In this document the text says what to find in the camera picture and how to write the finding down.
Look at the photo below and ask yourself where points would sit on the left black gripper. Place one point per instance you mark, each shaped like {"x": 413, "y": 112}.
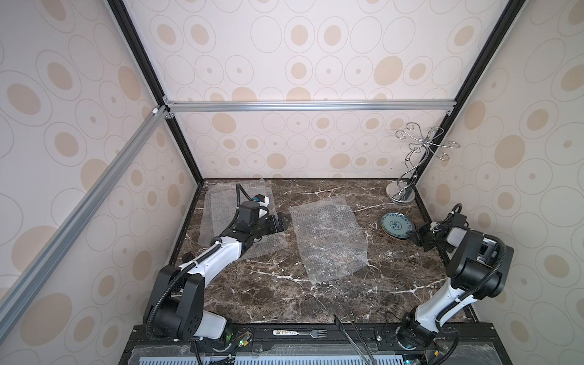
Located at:
{"x": 274, "y": 227}

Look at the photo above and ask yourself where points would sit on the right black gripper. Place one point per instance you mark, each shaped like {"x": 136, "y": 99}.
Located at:
{"x": 424, "y": 234}

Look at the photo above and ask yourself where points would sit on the blue patterned dinner plate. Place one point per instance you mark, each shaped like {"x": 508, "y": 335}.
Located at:
{"x": 397, "y": 225}

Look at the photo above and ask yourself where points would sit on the bubble wrap sheet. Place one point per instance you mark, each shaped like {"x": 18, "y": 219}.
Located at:
{"x": 269, "y": 244}
{"x": 330, "y": 241}

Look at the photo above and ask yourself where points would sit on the bubble wrap sheet around orange plate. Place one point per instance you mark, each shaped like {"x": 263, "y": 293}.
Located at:
{"x": 207, "y": 214}

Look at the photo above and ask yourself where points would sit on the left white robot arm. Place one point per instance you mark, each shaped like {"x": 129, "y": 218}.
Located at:
{"x": 175, "y": 309}

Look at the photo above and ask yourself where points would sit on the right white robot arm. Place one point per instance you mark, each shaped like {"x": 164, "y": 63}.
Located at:
{"x": 478, "y": 268}

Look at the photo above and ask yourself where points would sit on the black tongs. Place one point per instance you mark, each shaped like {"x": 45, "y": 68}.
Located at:
{"x": 360, "y": 346}

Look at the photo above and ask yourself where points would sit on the black base platform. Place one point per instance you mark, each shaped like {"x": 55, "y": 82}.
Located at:
{"x": 462, "y": 343}

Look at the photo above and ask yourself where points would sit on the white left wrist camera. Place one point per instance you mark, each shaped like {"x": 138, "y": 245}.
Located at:
{"x": 263, "y": 202}

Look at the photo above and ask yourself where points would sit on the chrome wire mug tree stand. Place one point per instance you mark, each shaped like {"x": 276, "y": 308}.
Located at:
{"x": 422, "y": 147}

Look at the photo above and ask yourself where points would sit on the fork with patterned handle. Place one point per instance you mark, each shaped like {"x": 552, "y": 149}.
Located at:
{"x": 314, "y": 334}

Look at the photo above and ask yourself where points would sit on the aluminium rail back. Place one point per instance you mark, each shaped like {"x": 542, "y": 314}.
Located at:
{"x": 304, "y": 106}

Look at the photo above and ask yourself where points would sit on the aluminium rail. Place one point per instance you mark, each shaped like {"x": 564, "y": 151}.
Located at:
{"x": 44, "y": 264}
{"x": 304, "y": 106}

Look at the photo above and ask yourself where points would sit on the black frame post back right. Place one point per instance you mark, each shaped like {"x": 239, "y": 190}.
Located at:
{"x": 487, "y": 53}

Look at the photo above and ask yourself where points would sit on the black frame post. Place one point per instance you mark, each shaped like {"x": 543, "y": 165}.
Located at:
{"x": 124, "y": 21}
{"x": 487, "y": 53}

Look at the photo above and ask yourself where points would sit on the black frame post back left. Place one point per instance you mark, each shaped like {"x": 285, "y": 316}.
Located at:
{"x": 124, "y": 21}

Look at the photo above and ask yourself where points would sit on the aluminium rail left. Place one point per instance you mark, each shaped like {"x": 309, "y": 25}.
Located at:
{"x": 44, "y": 264}

